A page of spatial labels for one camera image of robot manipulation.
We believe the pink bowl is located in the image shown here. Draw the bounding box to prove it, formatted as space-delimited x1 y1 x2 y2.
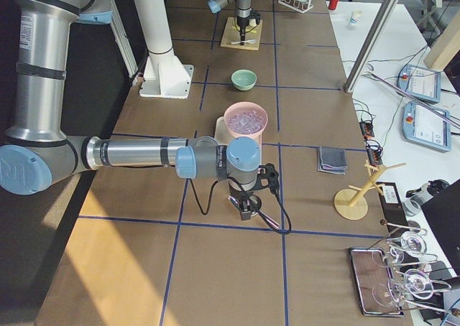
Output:
224 101 268 143

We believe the upper teach pendant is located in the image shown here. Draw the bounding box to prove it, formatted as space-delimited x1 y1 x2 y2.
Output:
397 65 441 104

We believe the cream plastic tray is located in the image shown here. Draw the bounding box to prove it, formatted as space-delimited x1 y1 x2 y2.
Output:
213 116 228 144

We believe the aluminium frame post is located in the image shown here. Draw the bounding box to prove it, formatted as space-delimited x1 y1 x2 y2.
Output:
344 0 399 93

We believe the paper cup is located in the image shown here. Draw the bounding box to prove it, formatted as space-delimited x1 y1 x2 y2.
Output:
348 9 362 29

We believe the lower teach pendant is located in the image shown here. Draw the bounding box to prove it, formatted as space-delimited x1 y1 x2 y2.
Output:
402 102 451 152

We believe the metal tray with glasses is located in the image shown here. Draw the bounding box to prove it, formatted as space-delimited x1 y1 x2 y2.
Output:
348 220 458 317

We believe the teach pendant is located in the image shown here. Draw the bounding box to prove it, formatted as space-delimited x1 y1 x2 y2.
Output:
397 65 441 104
402 102 451 152

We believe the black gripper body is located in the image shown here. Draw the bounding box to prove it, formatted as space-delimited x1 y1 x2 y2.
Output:
236 9 260 35
228 180 262 209

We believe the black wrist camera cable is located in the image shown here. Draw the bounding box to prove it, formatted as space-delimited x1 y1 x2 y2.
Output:
189 163 293 235

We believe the pile of ice cubes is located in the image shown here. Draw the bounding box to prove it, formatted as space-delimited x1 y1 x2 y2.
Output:
227 111 266 134

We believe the wooden mug tree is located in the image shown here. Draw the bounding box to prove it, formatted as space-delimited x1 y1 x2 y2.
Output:
333 159 406 220

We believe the mint green bowl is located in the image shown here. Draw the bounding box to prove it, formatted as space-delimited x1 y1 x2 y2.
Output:
231 69 257 91

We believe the white plastic spoon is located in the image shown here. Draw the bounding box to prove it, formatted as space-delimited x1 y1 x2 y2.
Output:
230 39 257 45

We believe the grey folded cloth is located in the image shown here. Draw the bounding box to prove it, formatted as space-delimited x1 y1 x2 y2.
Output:
317 146 348 175

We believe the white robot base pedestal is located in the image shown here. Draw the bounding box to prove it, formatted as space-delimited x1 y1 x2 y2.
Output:
134 0 194 99

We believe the bamboo cutting board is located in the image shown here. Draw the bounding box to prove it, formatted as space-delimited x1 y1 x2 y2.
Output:
220 17 263 51

